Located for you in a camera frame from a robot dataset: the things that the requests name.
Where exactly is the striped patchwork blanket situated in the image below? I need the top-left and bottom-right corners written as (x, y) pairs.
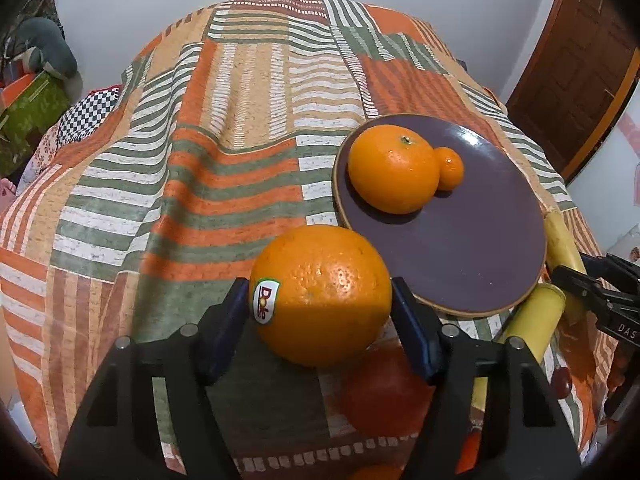
top-left (0, 0), bottom-right (608, 476)

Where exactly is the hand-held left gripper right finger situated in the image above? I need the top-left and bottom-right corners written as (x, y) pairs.
top-left (391, 277), bottom-right (584, 480)

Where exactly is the yellow banana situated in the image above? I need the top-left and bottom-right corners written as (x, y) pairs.
top-left (544, 209), bottom-right (589, 323)
top-left (499, 282), bottom-right (567, 363)

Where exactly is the large orange with sticker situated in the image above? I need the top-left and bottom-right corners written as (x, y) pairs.
top-left (248, 225), bottom-right (393, 367)

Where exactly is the small dark red fruit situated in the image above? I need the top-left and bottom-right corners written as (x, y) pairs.
top-left (552, 367), bottom-right (574, 399)

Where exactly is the red-orange round fruit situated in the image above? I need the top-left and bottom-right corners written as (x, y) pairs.
top-left (342, 344), bottom-right (437, 439)

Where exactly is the black white checkered cloth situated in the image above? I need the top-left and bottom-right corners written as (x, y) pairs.
top-left (56, 86), bottom-right (122, 147)

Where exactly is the floral pink cloth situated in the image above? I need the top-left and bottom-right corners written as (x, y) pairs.
top-left (15, 124), bottom-right (63, 196)

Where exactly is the large orange with green stem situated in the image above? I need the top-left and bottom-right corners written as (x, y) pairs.
top-left (348, 124), bottom-right (441, 215)

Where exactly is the small mandarin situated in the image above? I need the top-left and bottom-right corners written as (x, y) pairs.
top-left (433, 146), bottom-right (465, 191)

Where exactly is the dark purple round plate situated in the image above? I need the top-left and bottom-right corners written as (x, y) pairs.
top-left (332, 114), bottom-right (547, 318)

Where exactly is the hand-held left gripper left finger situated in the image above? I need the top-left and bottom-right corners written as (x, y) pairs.
top-left (59, 277), bottom-right (250, 480)

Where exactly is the brown wooden door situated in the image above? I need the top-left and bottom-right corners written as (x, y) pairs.
top-left (506, 0), bottom-right (640, 181)

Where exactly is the grey plush cushion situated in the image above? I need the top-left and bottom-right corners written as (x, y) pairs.
top-left (19, 16), bottom-right (79, 79)

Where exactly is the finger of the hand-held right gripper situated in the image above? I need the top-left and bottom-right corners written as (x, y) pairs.
top-left (552, 265), bottom-right (609, 312)
top-left (580, 253), bottom-right (640, 291)

